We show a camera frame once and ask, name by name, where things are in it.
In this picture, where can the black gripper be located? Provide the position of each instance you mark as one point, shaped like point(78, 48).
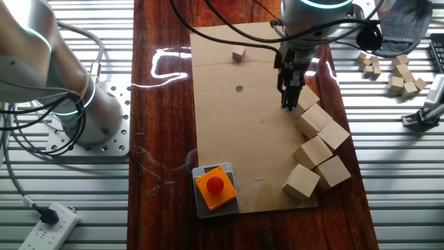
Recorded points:
point(288, 64)

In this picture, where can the large wooden cube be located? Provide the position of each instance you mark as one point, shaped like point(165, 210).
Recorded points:
point(332, 172)
point(312, 151)
point(314, 119)
point(333, 134)
point(301, 180)
point(309, 99)

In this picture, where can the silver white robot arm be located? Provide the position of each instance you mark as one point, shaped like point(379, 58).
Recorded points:
point(97, 114)

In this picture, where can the brown cardboard sheet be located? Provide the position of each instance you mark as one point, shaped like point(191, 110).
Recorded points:
point(243, 132)

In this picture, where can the small wooden cube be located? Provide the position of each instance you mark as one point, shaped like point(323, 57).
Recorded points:
point(401, 59)
point(395, 84)
point(399, 69)
point(238, 53)
point(420, 84)
point(408, 77)
point(408, 89)

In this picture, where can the tiny wooden cube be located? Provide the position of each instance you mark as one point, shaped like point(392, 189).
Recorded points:
point(367, 71)
point(374, 59)
point(366, 62)
point(361, 56)
point(376, 72)

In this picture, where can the orange emergency stop button box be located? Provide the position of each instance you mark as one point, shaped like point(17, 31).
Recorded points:
point(215, 187)

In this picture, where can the reddish brown wooden board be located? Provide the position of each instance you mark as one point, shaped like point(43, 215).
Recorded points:
point(163, 139)

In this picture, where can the dark grey towel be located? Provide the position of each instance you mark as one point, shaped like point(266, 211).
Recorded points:
point(404, 29)

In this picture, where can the orange emergency stop button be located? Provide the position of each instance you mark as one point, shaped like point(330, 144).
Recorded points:
point(222, 212)

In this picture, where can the black keyboard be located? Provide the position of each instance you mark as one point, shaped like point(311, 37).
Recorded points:
point(437, 52)

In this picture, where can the silver robot mounting plate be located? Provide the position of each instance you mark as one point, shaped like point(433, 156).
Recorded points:
point(119, 139)

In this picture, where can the white power strip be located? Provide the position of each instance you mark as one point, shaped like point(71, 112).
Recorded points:
point(52, 232)

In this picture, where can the black round wrist camera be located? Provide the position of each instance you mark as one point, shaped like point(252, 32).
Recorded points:
point(369, 38)

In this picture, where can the silver camera mount bracket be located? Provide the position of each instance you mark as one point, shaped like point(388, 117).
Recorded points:
point(360, 12)

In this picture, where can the metal camera stand bracket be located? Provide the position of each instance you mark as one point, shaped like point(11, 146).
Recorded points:
point(414, 121)

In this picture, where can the silver camera on stand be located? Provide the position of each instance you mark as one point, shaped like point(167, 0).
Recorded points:
point(436, 92)

